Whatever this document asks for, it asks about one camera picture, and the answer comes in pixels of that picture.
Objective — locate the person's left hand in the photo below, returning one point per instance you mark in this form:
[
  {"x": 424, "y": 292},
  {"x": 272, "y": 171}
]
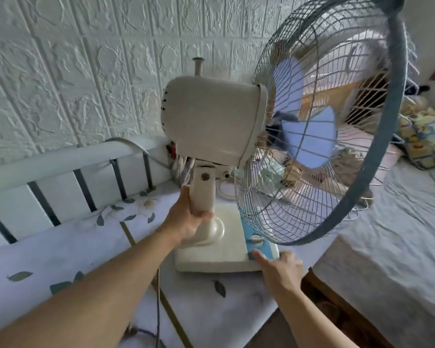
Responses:
[{"x": 185, "y": 222}]

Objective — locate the person's right hand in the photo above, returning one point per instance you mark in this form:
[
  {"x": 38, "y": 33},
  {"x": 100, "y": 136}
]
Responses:
[{"x": 284, "y": 273}]

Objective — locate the white blue table fan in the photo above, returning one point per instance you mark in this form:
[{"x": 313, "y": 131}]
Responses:
[{"x": 210, "y": 119}]

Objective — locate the person's left forearm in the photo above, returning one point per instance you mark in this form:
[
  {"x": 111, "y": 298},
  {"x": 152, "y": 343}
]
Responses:
[{"x": 76, "y": 297}]

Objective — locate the person's right forearm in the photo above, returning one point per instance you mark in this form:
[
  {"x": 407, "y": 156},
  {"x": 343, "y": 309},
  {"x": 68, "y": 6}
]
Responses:
[{"x": 311, "y": 322}]

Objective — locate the clear tape roll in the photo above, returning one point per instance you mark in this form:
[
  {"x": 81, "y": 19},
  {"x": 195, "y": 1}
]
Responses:
[{"x": 221, "y": 190}]

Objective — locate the clear holder with pens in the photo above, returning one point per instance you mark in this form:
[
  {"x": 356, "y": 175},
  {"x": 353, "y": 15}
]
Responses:
[{"x": 183, "y": 170}]

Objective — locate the teal packet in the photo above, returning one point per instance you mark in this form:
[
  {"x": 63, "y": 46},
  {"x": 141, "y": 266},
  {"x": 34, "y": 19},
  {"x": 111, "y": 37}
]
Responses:
[{"x": 272, "y": 173}]

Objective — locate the floral cloth covered table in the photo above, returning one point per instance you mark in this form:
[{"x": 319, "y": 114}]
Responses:
[{"x": 76, "y": 250}]

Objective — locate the bed with grey sheet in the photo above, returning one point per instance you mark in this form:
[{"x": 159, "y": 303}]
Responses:
[{"x": 402, "y": 250}]

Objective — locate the yellow floral pillow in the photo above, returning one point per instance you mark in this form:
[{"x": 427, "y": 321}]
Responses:
[{"x": 424, "y": 137}]

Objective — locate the white slatted rail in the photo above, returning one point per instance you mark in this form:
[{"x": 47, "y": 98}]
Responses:
[{"x": 40, "y": 166}]

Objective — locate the wooden frame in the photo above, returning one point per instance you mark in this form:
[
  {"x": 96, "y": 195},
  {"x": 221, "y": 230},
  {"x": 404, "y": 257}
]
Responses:
[{"x": 326, "y": 95}]

